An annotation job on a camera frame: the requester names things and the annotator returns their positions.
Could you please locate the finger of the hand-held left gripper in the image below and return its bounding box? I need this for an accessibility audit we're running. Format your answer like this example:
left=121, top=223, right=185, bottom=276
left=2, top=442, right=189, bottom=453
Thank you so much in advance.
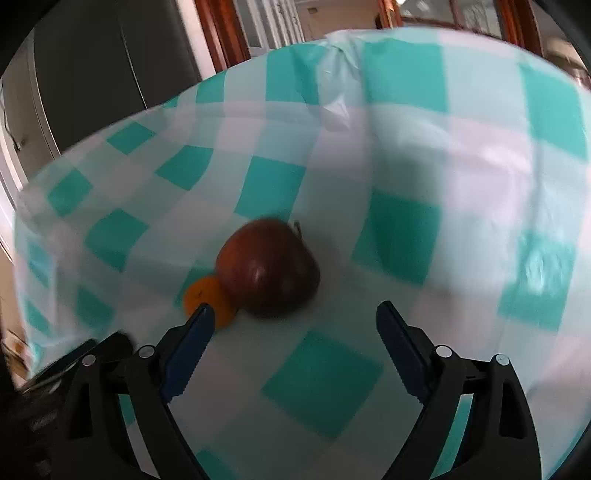
left=34, top=332, right=135, bottom=394

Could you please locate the large dark red apple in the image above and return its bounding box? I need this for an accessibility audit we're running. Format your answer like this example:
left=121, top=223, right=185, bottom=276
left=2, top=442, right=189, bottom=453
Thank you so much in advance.
left=215, top=218, right=321, bottom=319

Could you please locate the wooden door frame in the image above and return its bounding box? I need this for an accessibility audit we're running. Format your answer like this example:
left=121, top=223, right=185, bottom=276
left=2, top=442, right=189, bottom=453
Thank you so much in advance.
left=194, top=0, right=542, bottom=75

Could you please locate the teal white checkered tablecloth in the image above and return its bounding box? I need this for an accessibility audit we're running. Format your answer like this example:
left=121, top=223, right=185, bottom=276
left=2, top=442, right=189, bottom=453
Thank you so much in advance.
left=13, top=28, right=591, bottom=480

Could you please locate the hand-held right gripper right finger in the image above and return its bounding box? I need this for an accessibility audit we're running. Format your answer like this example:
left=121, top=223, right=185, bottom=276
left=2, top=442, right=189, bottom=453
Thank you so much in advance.
left=376, top=300, right=542, bottom=480

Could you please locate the grey refrigerator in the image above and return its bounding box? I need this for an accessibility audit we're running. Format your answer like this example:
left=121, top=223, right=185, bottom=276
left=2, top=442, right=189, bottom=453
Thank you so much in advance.
left=32, top=0, right=205, bottom=155

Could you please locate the orange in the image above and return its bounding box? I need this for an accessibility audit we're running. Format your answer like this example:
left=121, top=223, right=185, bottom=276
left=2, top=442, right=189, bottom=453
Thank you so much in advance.
left=183, top=276, right=239, bottom=330

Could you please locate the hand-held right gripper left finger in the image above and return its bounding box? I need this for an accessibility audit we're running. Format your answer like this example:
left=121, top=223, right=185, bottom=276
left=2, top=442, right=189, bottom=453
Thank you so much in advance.
left=51, top=303, right=216, bottom=480

